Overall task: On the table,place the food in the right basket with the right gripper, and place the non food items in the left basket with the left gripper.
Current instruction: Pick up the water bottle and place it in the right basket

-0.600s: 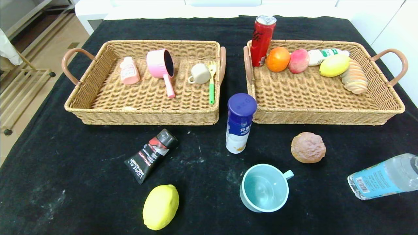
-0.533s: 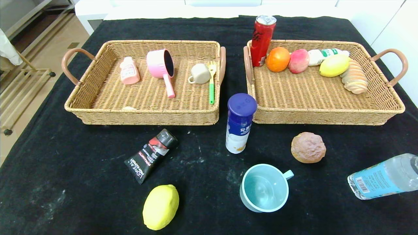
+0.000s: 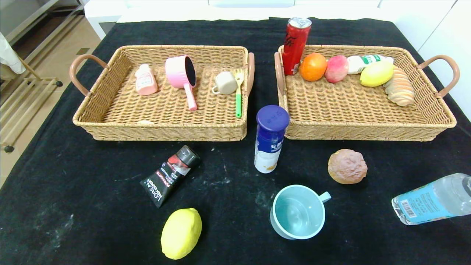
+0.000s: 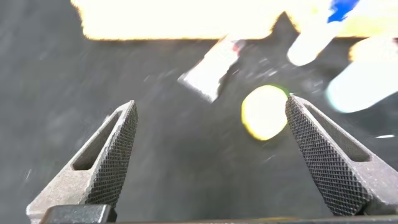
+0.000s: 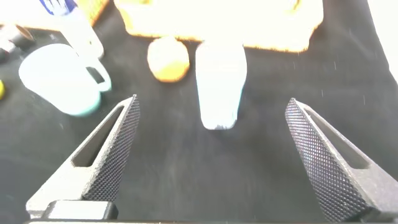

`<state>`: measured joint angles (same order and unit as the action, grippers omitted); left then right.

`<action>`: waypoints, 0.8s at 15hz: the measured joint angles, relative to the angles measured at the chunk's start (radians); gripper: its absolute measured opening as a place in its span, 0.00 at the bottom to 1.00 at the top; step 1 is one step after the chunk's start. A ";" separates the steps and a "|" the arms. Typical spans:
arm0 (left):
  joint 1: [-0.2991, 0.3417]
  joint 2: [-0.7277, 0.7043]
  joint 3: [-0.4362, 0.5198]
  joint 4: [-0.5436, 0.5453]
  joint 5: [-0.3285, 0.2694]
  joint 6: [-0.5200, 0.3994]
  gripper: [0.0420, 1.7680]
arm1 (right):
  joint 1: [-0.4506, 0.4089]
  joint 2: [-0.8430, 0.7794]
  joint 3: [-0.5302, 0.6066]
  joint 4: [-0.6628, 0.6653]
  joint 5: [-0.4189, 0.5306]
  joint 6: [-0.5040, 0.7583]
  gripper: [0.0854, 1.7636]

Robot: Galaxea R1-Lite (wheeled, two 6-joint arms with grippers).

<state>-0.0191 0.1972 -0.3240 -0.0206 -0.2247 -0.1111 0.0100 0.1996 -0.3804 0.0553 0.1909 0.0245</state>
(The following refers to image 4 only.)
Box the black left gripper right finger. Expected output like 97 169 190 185
285 94 398 217

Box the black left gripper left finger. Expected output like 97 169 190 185
25 100 139 224

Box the teal plastic cup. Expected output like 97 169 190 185
325 60 398 114

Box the white bottle with blue cap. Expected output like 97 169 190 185
286 0 361 67

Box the wicker basket holding kitchen toys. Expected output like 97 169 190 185
70 0 284 41

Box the yellow lemon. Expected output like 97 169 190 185
241 85 290 141

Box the black face wash tube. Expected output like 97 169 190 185
177 36 246 104

